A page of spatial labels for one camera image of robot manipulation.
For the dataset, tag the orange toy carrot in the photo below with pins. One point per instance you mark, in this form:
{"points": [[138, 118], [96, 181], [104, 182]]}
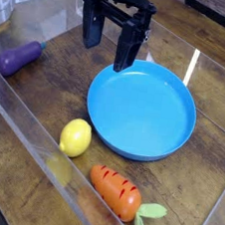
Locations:
{"points": [[122, 196]]}

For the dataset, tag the blue round plate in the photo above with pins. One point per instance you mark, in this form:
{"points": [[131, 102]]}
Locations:
{"points": [[143, 113]]}

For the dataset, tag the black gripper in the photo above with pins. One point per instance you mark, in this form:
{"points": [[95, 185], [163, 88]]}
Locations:
{"points": [[134, 31]]}

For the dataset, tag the yellow toy lemon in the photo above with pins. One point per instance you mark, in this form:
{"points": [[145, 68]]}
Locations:
{"points": [[75, 137]]}

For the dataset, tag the clear acrylic barrier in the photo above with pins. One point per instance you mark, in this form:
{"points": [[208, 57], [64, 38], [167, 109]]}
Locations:
{"points": [[40, 186]]}

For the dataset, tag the purple toy eggplant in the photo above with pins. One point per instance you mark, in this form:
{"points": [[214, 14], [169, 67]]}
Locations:
{"points": [[12, 60]]}

